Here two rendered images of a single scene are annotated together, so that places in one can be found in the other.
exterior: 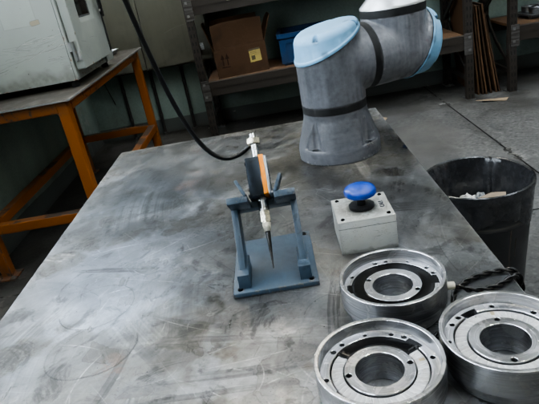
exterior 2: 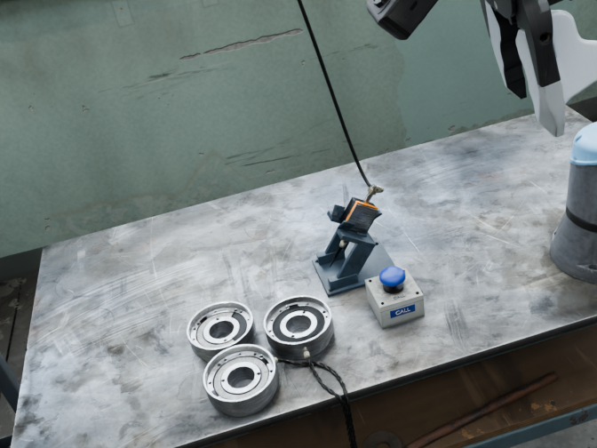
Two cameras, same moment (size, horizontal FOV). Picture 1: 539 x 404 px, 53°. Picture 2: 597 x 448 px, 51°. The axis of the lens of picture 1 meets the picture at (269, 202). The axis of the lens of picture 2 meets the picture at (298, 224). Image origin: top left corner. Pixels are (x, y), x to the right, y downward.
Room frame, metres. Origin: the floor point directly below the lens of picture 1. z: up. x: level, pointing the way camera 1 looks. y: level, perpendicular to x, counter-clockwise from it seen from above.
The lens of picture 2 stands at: (0.36, -0.80, 1.50)
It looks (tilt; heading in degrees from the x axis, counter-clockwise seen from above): 35 degrees down; 79
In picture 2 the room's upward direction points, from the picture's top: 11 degrees counter-clockwise
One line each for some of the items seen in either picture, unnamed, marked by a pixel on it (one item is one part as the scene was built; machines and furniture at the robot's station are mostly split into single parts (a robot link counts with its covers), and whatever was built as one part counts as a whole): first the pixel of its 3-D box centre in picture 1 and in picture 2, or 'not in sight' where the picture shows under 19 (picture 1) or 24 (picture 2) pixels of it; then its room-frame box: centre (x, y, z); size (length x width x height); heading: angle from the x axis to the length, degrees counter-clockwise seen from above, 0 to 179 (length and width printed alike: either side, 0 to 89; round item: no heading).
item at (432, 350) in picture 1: (380, 377); (222, 333); (0.35, -0.06, 0.82); 0.10 x 0.10 x 0.04
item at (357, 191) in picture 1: (361, 203); (393, 284); (0.62, -0.11, 0.85); 0.04 x 0.04 x 0.05
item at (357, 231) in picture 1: (362, 219); (397, 296); (0.62, -0.11, 0.82); 0.08 x 0.07 x 0.05; 177
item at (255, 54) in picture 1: (239, 44); not in sight; (4.07, -0.01, 0.64); 0.49 x 0.40 x 0.37; 92
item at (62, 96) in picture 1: (80, 145); not in sight; (3.02, 0.99, 0.39); 1.50 x 0.62 x 0.78; 177
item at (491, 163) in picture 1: (477, 236); not in sight; (1.53, -0.65, 0.21); 0.34 x 0.34 x 0.43
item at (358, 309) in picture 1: (393, 291); (299, 328); (0.46, -0.11, 0.82); 0.10 x 0.10 x 0.04
